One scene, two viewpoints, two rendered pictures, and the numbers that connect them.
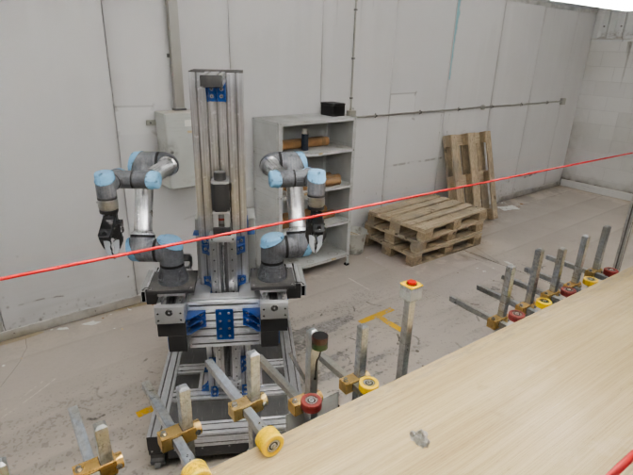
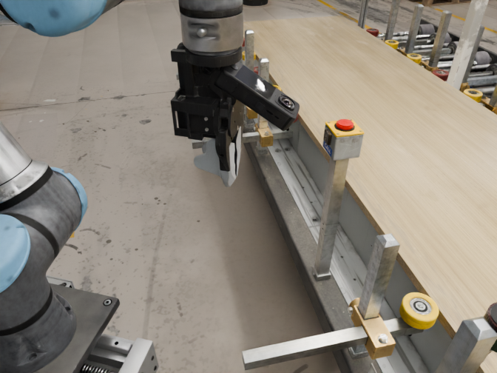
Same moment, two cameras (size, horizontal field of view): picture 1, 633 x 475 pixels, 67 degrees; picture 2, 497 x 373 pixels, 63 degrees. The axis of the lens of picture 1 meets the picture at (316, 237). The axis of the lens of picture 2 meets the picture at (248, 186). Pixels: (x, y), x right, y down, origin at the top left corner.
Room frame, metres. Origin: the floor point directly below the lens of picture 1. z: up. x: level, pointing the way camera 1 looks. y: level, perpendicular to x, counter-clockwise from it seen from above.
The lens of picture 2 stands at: (1.70, 0.46, 1.68)
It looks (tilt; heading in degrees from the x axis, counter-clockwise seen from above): 37 degrees down; 293
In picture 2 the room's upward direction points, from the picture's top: straight up
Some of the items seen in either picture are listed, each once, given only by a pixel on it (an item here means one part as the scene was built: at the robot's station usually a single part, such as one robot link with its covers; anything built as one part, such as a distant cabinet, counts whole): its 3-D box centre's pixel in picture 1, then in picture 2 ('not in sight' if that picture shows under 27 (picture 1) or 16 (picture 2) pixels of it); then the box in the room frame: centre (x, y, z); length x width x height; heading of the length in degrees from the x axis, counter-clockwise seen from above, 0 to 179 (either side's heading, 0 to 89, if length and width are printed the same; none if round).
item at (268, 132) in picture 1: (304, 196); not in sight; (4.57, 0.13, 0.78); 0.90 x 0.45 x 1.55; 128
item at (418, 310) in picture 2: (367, 392); (415, 320); (1.56, -0.23, 0.85); 0.08 x 0.08 x 0.11
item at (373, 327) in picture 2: (354, 381); (370, 326); (1.66, -0.18, 0.84); 0.14 x 0.06 x 0.05; 126
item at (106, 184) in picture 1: (105, 185); not in sight; (1.82, 0.84, 1.62); 0.09 x 0.08 x 0.11; 1
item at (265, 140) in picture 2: (498, 320); (263, 133); (2.24, -0.99, 0.81); 0.14 x 0.06 x 0.05; 126
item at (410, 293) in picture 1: (411, 291); (342, 140); (1.82, -0.41, 1.18); 0.07 x 0.07 x 0.08; 36
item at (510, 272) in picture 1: (503, 305); (262, 114); (2.25, -1.01, 0.89); 0.04 x 0.04 x 0.48; 36
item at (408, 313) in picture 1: (405, 342); (329, 220); (1.82, -0.41, 0.93); 0.05 x 0.05 x 0.45; 36
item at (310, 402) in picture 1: (311, 410); not in sight; (1.45, 0.00, 0.85); 0.08 x 0.08 x 0.11
